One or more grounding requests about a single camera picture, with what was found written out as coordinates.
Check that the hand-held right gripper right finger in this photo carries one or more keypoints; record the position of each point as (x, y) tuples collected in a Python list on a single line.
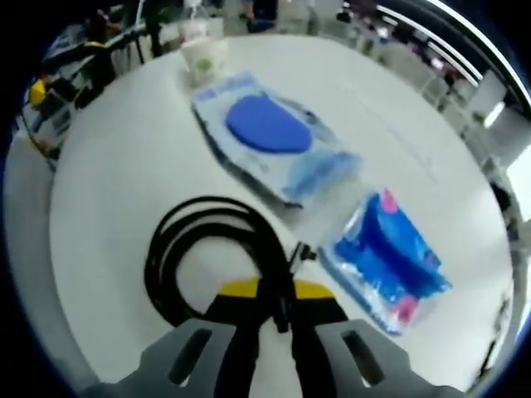
[(323, 331)]

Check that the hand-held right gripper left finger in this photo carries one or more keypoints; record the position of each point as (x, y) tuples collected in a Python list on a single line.
[(224, 331)]

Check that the blue tissue pack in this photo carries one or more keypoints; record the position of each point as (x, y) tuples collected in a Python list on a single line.
[(386, 257)]

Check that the clear plastic water bottle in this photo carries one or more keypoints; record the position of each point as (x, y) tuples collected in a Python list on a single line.
[(193, 27)]

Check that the white paper cup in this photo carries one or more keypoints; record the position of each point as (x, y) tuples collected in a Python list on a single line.
[(205, 58)]

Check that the blue pouch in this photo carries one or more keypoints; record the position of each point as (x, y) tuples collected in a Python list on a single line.
[(265, 124)]

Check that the white table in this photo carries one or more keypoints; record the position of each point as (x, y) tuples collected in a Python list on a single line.
[(103, 166)]

